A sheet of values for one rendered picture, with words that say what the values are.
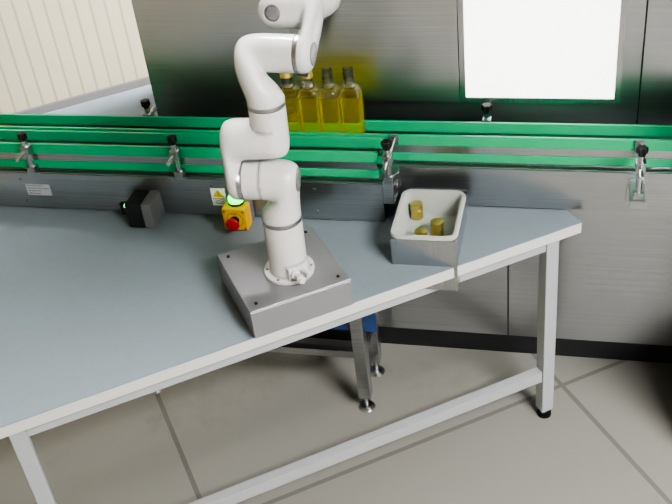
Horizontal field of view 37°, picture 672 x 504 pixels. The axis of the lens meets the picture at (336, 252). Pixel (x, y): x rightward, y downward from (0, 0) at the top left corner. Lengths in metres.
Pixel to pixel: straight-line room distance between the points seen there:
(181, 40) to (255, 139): 0.81
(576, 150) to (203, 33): 1.10
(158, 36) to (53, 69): 2.23
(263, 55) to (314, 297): 0.60
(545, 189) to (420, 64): 0.48
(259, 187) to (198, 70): 0.80
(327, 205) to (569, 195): 0.66
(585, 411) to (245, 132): 1.54
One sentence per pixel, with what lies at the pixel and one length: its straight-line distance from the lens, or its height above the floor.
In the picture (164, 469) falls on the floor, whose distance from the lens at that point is 3.21.
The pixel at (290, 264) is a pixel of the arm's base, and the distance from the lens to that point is 2.40.
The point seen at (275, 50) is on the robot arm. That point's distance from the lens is 2.18.
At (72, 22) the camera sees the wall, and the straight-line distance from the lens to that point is 5.12.
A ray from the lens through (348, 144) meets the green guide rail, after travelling 2.73.
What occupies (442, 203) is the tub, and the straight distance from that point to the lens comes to 2.70.
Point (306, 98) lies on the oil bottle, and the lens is 2.73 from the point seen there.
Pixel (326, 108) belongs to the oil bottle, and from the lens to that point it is 2.73.
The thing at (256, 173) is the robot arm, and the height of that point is 1.14.
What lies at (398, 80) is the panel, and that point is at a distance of 2.82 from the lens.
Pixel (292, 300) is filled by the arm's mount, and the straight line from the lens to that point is 2.38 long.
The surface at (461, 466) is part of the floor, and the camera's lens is 3.07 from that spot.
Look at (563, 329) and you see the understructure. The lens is 3.31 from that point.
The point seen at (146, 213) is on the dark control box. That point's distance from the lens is 2.85.
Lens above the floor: 2.31
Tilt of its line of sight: 36 degrees down
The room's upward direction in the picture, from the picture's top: 7 degrees counter-clockwise
